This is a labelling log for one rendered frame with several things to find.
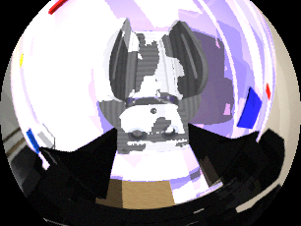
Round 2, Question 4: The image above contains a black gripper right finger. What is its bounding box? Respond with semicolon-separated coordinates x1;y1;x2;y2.
189;122;261;187

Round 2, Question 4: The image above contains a small red block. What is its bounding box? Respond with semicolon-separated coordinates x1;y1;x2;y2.
266;83;271;100

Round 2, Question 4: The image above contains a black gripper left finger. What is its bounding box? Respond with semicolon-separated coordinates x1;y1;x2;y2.
39;128;118;200

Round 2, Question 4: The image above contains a blue flat plate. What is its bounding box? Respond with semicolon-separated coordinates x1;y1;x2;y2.
237;87;262;130

